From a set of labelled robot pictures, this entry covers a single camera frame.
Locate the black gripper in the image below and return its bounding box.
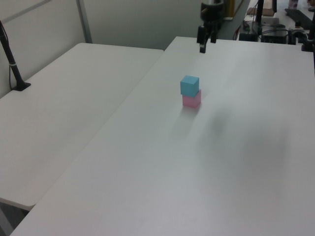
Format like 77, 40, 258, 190
196, 1, 225, 54

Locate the blue cube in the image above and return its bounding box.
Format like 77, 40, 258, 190
180, 75, 200, 98

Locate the pink cube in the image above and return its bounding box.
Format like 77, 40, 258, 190
182, 88, 202, 109

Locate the yellow-edged board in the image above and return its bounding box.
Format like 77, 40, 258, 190
225, 0, 245, 18

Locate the small black box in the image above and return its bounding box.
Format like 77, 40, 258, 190
239, 32, 258, 41

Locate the black stand pole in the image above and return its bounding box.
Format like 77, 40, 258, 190
255, 0, 266, 37

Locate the cardboard box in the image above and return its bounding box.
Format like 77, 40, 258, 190
247, 7, 274, 17

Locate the black electronics box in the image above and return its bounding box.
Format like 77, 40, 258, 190
260, 29, 289, 44

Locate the white rounded-corner side table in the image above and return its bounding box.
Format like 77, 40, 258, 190
0, 42, 165, 211

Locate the black clamp mount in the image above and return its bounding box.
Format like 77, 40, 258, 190
301, 14, 315, 53

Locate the black camera pole with base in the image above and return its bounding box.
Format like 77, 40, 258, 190
0, 19, 32, 92

